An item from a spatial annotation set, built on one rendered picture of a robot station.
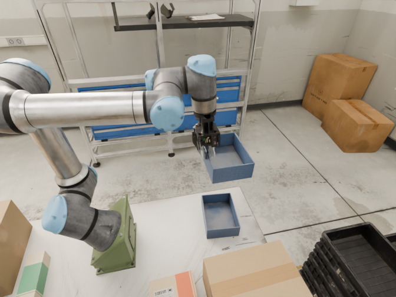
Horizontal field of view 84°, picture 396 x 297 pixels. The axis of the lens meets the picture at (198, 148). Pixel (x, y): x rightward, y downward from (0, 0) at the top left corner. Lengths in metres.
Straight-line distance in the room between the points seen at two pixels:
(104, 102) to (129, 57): 2.47
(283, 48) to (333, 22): 0.70
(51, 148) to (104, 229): 0.33
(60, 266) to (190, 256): 0.53
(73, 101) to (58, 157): 0.33
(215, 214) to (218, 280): 0.40
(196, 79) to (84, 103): 0.28
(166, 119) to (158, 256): 0.70
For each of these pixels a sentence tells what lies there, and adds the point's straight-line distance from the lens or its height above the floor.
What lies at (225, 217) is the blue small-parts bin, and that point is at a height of 0.70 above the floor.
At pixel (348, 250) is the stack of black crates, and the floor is 0.49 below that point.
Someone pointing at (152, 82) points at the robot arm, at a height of 1.42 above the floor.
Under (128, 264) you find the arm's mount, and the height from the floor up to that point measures 0.71.
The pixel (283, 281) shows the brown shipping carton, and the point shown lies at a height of 0.86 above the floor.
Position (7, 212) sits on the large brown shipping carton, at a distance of 1.20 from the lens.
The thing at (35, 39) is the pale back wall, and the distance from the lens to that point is 3.09.
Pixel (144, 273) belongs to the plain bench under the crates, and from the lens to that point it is 1.04.
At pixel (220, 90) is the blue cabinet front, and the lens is 2.29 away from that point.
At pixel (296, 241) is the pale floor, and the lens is 2.03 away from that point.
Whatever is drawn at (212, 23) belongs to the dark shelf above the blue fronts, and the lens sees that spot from 2.12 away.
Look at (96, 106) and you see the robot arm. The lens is 0.53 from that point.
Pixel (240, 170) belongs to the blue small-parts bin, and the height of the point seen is 1.11.
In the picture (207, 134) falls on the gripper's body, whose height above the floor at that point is 1.26.
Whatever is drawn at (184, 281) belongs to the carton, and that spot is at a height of 0.78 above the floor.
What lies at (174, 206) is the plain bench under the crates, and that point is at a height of 0.70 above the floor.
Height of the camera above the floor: 1.64
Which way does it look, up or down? 38 degrees down
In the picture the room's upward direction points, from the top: straight up
